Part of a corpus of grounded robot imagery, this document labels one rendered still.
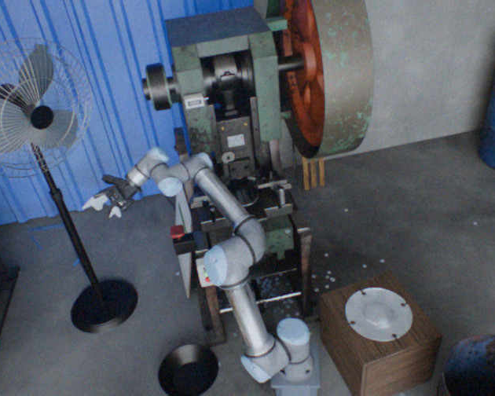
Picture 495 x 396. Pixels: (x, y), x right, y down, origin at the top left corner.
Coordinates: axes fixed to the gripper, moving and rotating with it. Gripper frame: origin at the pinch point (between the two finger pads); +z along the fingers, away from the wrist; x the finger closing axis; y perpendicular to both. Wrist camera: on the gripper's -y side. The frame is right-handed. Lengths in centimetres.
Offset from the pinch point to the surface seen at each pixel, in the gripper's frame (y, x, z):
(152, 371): 37, 77, 57
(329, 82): 28, 5, -95
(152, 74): -25, -3, -52
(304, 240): 43, 70, -47
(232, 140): -1, 33, -56
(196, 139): -4.9, 19.7, -45.6
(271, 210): 23, 65, -45
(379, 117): -32, 205, -140
